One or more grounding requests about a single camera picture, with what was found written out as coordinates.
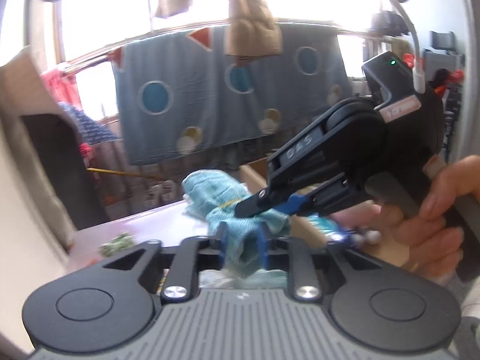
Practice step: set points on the white tied plastic bag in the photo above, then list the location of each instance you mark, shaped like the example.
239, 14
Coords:
225, 279

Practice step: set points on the beige curtain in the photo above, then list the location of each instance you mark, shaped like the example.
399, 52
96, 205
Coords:
45, 145

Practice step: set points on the blue patterned hanging sheet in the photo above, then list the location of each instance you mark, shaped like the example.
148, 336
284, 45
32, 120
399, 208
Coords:
176, 97

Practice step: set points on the yellow broom handle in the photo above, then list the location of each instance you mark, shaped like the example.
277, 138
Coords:
126, 174

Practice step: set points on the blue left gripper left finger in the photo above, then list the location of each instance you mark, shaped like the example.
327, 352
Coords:
221, 243

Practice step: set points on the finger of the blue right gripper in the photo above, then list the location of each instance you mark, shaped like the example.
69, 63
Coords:
296, 204

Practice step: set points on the pair of slippers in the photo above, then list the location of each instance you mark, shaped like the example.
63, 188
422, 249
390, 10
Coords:
163, 192

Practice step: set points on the person right hand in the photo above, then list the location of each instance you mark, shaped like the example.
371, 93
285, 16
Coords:
434, 249

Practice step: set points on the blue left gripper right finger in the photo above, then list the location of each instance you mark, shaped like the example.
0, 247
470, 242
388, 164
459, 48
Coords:
265, 245

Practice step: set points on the cardboard box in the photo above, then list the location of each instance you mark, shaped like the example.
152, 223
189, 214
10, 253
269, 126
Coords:
377, 243

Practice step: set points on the brown hanging garment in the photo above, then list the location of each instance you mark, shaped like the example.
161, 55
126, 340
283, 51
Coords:
253, 33

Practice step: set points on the green tie-dye scrunchie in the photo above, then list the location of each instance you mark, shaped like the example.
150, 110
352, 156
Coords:
121, 242

